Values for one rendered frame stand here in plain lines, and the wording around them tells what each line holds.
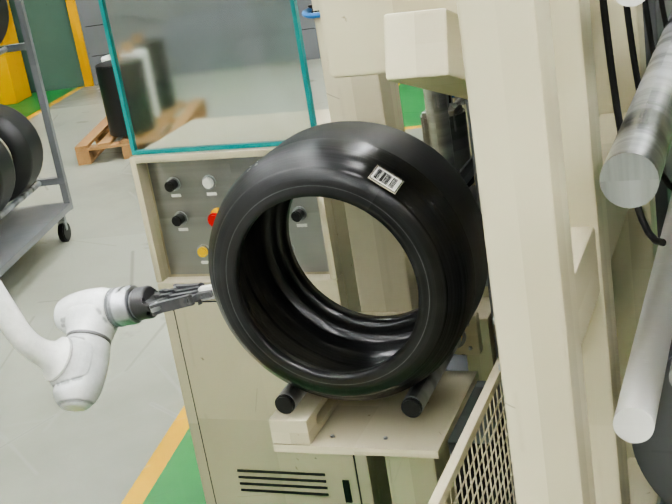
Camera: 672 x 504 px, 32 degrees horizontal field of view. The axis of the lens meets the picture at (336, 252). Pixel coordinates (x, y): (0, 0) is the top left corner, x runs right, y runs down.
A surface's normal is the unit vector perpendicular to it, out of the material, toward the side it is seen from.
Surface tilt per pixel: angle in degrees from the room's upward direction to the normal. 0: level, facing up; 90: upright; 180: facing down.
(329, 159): 43
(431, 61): 72
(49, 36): 90
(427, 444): 0
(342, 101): 90
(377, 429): 0
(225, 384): 90
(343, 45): 90
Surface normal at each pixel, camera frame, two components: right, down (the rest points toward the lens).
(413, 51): -0.36, 0.06
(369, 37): -0.33, 0.37
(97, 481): -0.15, -0.93
